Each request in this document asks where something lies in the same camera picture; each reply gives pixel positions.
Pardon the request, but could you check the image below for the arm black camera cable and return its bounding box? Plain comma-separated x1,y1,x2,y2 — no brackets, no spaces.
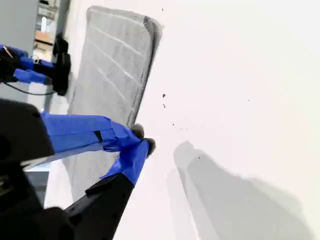
0,81,57,96

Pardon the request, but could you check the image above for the grey striped towel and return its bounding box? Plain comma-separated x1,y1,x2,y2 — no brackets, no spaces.
61,5,165,205

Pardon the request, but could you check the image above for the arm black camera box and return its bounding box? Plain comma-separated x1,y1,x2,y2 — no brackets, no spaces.
51,32,73,97

